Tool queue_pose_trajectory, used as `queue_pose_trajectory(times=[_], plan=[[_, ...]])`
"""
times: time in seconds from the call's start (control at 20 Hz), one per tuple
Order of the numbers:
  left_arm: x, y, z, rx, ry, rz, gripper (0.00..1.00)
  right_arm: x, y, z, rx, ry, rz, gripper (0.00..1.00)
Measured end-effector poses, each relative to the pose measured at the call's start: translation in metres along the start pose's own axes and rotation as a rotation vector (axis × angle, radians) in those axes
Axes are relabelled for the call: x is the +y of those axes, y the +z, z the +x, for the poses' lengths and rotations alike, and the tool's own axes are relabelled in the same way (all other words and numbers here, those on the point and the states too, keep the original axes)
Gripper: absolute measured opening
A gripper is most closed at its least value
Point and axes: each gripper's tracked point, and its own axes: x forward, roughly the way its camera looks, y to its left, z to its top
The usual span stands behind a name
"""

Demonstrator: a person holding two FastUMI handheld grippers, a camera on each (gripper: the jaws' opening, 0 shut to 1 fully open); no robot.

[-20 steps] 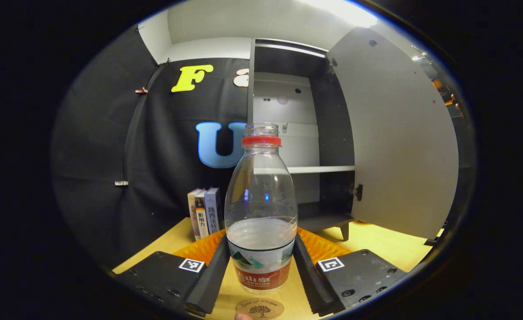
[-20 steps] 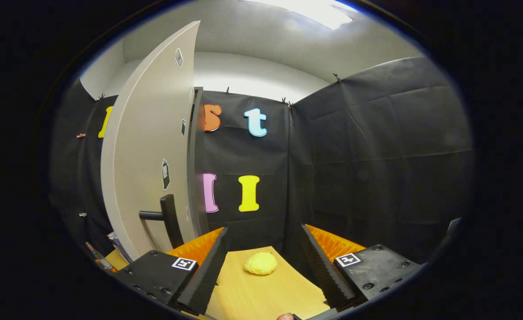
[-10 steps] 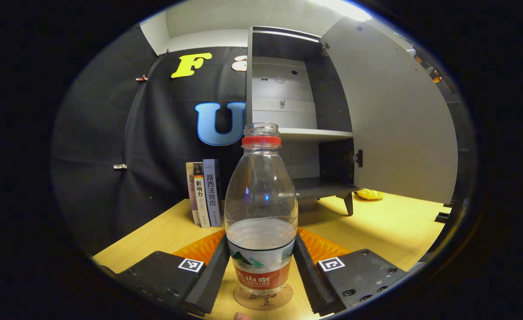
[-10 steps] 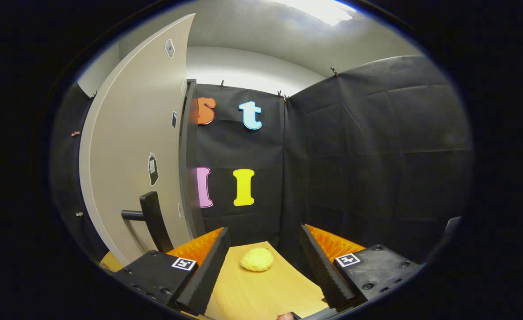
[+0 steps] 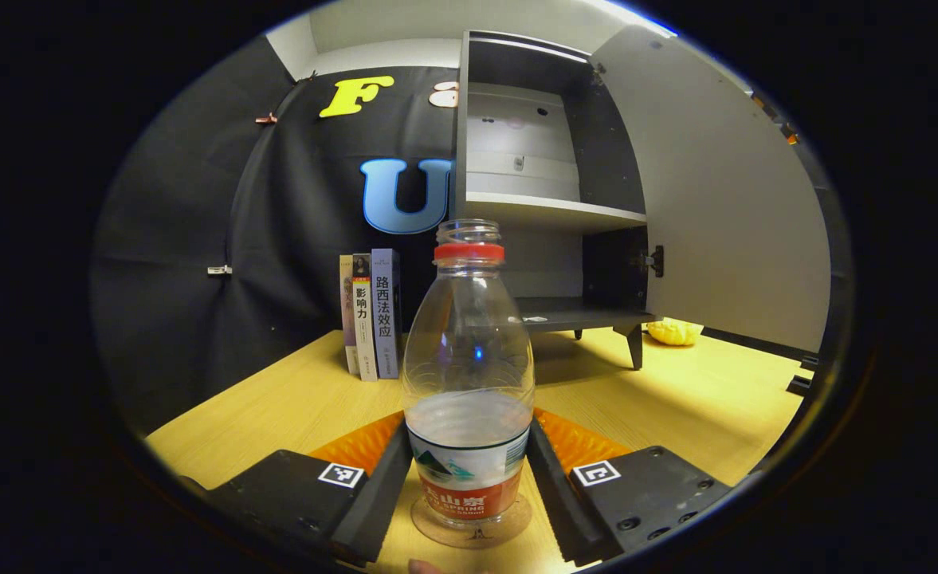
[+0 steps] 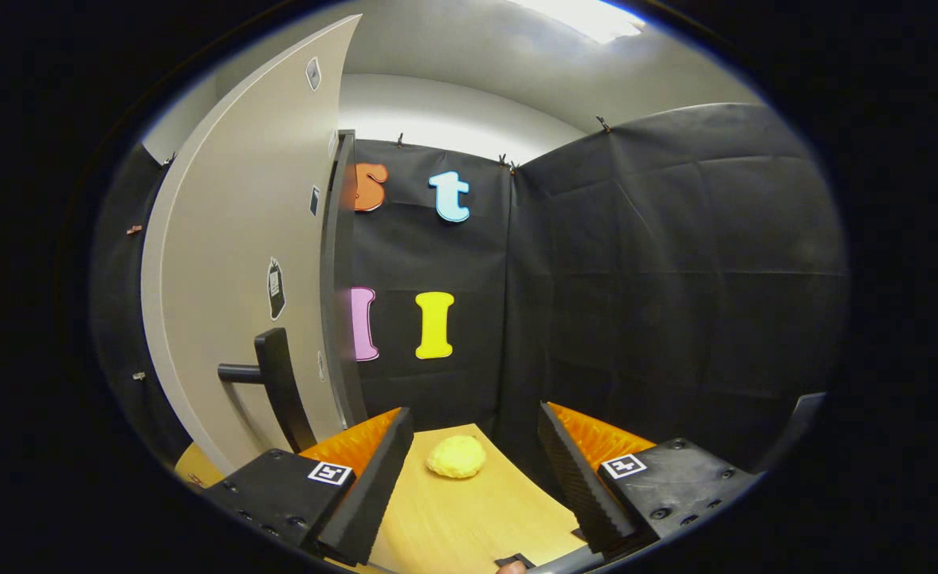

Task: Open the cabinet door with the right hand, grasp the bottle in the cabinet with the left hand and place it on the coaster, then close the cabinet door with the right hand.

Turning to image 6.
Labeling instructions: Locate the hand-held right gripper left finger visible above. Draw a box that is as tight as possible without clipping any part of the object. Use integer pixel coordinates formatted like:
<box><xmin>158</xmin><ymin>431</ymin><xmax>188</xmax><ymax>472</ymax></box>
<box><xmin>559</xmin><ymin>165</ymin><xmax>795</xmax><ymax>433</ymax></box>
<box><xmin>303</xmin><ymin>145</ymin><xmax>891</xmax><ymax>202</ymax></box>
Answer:
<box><xmin>202</xmin><ymin>407</ymin><xmax>415</xmax><ymax>567</ymax></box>

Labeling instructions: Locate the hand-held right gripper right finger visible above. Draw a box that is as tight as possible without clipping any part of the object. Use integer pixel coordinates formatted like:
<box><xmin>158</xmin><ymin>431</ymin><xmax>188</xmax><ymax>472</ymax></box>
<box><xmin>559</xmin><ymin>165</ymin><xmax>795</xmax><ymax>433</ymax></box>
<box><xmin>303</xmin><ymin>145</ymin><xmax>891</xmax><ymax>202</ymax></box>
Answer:
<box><xmin>538</xmin><ymin>401</ymin><xmax>760</xmax><ymax>563</ymax></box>

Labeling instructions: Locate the black door handle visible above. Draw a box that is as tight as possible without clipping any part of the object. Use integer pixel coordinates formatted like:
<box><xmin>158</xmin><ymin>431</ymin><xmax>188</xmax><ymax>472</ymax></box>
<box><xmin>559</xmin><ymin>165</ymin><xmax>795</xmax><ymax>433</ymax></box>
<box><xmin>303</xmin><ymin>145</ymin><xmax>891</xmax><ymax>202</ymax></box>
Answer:
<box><xmin>218</xmin><ymin>327</ymin><xmax>318</xmax><ymax>454</ymax></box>

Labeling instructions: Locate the beige cabinet door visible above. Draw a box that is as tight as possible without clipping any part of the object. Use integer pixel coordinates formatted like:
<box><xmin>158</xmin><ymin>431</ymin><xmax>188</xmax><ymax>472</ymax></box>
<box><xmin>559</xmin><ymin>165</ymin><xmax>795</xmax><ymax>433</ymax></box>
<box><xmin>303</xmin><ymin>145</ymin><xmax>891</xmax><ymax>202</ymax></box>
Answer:
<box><xmin>140</xmin><ymin>14</ymin><xmax>362</xmax><ymax>475</ymax></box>

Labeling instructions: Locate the black backdrop cloth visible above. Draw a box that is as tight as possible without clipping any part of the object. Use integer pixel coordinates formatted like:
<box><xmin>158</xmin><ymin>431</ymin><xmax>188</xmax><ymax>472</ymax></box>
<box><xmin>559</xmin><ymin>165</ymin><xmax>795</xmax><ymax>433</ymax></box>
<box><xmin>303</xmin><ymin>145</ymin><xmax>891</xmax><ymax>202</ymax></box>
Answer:
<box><xmin>90</xmin><ymin>104</ymin><xmax>848</xmax><ymax>479</ymax></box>

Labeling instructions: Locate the ceiling light strip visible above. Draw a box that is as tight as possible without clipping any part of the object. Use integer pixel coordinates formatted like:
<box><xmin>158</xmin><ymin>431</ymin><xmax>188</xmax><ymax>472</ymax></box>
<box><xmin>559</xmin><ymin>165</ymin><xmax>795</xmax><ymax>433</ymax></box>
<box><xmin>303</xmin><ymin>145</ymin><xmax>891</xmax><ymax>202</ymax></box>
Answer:
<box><xmin>508</xmin><ymin>0</ymin><xmax>646</xmax><ymax>45</ymax></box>

